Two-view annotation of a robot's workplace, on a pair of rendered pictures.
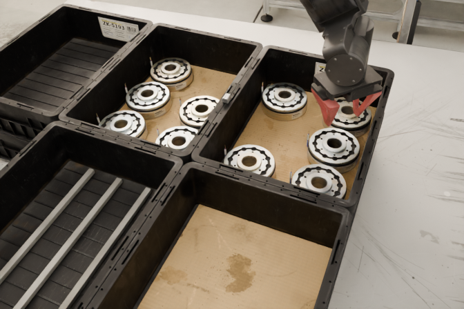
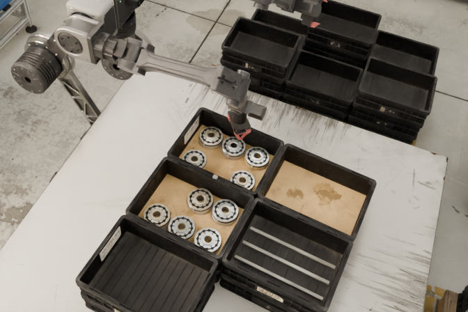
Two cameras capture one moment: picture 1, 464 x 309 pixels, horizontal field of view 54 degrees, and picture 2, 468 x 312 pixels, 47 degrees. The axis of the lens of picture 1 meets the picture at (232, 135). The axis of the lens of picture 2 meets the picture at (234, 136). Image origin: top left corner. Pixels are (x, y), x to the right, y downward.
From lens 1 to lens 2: 1.80 m
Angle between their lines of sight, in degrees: 59
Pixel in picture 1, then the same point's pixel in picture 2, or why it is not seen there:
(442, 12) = not seen: outside the picture
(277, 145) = (223, 170)
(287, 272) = (294, 177)
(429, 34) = not seen: outside the picture
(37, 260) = (288, 274)
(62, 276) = (297, 262)
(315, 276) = (296, 168)
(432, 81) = (152, 99)
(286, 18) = not seen: outside the picture
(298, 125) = (210, 159)
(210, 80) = (162, 197)
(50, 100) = (165, 294)
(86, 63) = (124, 276)
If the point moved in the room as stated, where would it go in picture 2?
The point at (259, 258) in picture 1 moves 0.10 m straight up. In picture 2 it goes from (288, 186) to (292, 172)
